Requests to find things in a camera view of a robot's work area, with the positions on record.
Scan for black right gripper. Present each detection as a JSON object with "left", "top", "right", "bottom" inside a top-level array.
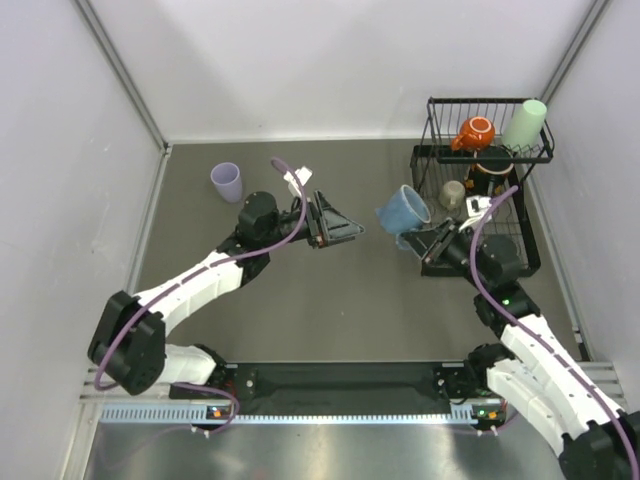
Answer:
[{"left": 402, "top": 217, "right": 491, "bottom": 292}]

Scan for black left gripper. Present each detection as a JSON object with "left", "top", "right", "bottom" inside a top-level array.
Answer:
[{"left": 261, "top": 189, "right": 364, "bottom": 248}]

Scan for blue ceramic mug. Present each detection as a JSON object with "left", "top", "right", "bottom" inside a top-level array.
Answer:
[{"left": 375, "top": 184, "right": 431, "bottom": 250}]

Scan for lavender plastic cup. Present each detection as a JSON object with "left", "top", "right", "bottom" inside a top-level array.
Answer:
[{"left": 210, "top": 162, "right": 243, "bottom": 203}]

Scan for light green plastic cup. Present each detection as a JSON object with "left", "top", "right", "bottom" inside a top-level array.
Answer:
[{"left": 501, "top": 99, "right": 547, "bottom": 151}]

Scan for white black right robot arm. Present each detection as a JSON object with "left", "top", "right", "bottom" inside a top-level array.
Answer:
[{"left": 398, "top": 219, "right": 639, "bottom": 479}]

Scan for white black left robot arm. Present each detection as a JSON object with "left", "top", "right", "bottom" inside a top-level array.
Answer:
[{"left": 88, "top": 191, "right": 365, "bottom": 397}]

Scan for beige ceramic mug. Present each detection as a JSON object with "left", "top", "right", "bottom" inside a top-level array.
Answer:
[{"left": 438, "top": 180, "right": 466, "bottom": 211}]

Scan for black orange mug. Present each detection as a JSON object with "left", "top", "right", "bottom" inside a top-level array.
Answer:
[{"left": 464, "top": 146, "right": 514, "bottom": 197}]

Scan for orange ceramic mug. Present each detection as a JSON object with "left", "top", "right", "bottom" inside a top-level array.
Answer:
[{"left": 450, "top": 116, "right": 496, "bottom": 152}]

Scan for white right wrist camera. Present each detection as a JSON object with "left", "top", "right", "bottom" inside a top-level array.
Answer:
[{"left": 459, "top": 195, "right": 492, "bottom": 232}]

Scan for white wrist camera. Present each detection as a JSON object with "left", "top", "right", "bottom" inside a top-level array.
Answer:
[
  {"left": 459, "top": 195, "right": 492, "bottom": 232},
  {"left": 283, "top": 166, "right": 313, "bottom": 198}
]

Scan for black wire dish rack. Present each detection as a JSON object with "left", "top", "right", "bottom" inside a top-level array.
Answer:
[{"left": 410, "top": 97, "right": 555, "bottom": 278}]

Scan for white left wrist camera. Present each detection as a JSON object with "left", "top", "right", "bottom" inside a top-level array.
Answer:
[{"left": 283, "top": 166, "right": 313, "bottom": 198}]

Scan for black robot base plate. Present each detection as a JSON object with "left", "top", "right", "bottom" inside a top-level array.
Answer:
[{"left": 217, "top": 362, "right": 481, "bottom": 414}]

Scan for slotted aluminium cable duct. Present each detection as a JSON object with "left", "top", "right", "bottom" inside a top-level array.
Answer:
[{"left": 100, "top": 402, "right": 507, "bottom": 426}]

